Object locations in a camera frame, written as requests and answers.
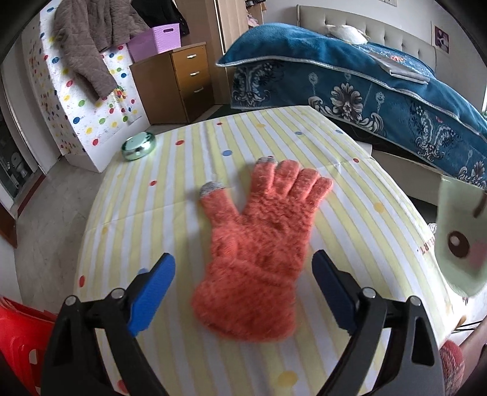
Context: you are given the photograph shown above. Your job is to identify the blue floral blanket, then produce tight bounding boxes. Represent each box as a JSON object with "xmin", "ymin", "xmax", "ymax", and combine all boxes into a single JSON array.
[{"xmin": 217, "ymin": 23, "xmax": 487, "ymax": 189}]

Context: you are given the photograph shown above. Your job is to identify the orange fuzzy glove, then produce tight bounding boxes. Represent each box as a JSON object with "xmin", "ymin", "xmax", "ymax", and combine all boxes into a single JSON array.
[{"xmin": 190, "ymin": 156, "xmax": 333, "ymax": 341}]

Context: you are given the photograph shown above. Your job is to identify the wooden drawer cabinet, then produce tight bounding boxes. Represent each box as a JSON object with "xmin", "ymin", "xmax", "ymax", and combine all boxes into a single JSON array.
[{"xmin": 129, "ymin": 42, "xmax": 214, "ymax": 125}]

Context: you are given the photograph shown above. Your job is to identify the brown wooden door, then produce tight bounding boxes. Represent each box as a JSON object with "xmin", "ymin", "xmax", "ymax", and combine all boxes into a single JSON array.
[{"xmin": 0, "ymin": 198, "xmax": 19, "ymax": 249}]

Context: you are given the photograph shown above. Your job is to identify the yellow striped tablecloth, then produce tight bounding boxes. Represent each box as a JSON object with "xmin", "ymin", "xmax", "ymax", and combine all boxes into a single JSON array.
[{"xmin": 72, "ymin": 105, "xmax": 472, "ymax": 396}]

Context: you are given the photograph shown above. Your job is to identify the white polka dot cabinet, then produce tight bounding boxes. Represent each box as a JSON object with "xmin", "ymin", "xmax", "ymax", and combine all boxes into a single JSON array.
[{"xmin": 21, "ymin": 8, "xmax": 151, "ymax": 173}]

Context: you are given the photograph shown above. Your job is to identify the green metallic round tin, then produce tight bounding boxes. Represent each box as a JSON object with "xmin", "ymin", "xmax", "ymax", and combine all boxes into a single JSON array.
[{"xmin": 121, "ymin": 131, "xmax": 156, "ymax": 161}]

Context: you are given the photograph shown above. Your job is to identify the red plastic stool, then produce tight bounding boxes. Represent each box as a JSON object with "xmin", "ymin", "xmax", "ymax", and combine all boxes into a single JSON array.
[{"xmin": 0, "ymin": 295, "xmax": 58, "ymax": 396}]

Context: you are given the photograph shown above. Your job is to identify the purple storage basket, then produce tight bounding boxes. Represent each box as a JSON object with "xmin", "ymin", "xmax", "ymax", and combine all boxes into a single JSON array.
[{"xmin": 127, "ymin": 23, "xmax": 181, "ymax": 62}]

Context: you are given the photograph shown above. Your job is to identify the wooden wardrobe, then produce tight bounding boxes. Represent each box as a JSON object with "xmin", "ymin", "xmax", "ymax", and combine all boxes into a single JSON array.
[{"xmin": 207, "ymin": 0, "xmax": 267, "ymax": 58}]

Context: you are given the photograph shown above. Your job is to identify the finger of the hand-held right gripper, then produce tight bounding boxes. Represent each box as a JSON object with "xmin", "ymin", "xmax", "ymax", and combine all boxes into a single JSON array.
[{"xmin": 473, "ymin": 190, "xmax": 487, "ymax": 218}]

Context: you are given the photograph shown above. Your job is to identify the brown quilted coat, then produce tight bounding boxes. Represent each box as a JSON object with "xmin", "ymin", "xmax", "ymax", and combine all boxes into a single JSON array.
[{"xmin": 51, "ymin": 0, "xmax": 151, "ymax": 100}]

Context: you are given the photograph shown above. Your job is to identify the small wall picture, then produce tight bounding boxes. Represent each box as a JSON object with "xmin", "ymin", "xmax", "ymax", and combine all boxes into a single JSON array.
[{"xmin": 434, "ymin": 25, "xmax": 450, "ymax": 52}]

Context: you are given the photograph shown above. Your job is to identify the white pillow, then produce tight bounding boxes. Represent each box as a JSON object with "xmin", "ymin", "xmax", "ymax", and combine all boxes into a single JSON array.
[{"xmin": 325, "ymin": 23, "xmax": 370, "ymax": 43}]

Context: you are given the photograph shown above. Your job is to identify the beige upholstered bed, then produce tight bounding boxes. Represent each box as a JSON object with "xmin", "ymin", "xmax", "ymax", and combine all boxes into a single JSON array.
[{"xmin": 297, "ymin": 4, "xmax": 487, "ymax": 210}]

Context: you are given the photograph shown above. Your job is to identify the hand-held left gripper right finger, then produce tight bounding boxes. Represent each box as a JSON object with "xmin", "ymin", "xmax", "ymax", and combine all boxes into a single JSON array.
[{"xmin": 311, "ymin": 249, "xmax": 446, "ymax": 396}]

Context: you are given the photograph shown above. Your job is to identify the black coat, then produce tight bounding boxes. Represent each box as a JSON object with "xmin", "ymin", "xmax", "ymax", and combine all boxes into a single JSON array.
[{"xmin": 131, "ymin": 0, "xmax": 191, "ymax": 37}]

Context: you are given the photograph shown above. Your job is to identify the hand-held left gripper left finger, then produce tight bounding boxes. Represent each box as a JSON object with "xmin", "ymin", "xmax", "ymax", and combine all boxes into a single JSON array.
[{"xmin": 40, "ymin": 252, "xmax": 176, "ymax": 396}]

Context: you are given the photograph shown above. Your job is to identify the grey folded cloth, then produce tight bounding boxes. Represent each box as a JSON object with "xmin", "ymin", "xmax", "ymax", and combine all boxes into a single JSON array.
[{"xmin": 367, "ymin": 51, "xmax": 430, "ymax": 82}]

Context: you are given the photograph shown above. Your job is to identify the light green cartoon plush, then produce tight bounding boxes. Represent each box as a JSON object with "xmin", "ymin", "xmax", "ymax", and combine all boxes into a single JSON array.
[{"xmin": 434, "ymin": 177, "xmax": 487, "ymax": 295}]

